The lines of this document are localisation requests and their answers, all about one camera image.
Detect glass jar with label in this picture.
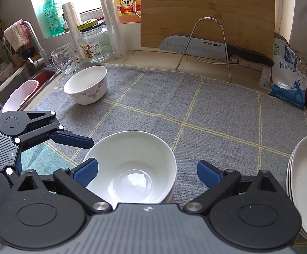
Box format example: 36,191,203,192
77,19,113,62

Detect green dish soap bottle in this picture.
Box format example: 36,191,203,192
43,0,65,36

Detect short plastic wrap roll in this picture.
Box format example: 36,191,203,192
62,2,86,60

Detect white pink sink basket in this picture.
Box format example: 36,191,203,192
2,79,39,113

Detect black handled kitchen knife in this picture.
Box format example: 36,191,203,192
158,35,274,68

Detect pink cloth on faucet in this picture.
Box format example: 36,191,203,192
4,19,30,51

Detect metal wire stand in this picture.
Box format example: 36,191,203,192
175,17,231,82

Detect white floral bowl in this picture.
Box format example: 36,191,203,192
63,66,107,105

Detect bamboo cutting board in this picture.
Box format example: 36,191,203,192
140,0,275,57

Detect grey blue kitchen towel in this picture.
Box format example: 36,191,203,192
31,64,307,205

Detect tall plastic wrap roll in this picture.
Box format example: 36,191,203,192
100,0,127,58

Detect metal sink faucet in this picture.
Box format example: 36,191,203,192
21,20,51,69

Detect white blue salt bag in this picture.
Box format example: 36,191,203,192
259,38,307,108

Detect clear glass mug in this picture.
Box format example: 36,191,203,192
51,44,78,75

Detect metal binder clips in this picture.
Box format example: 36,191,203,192
295,51,307,72

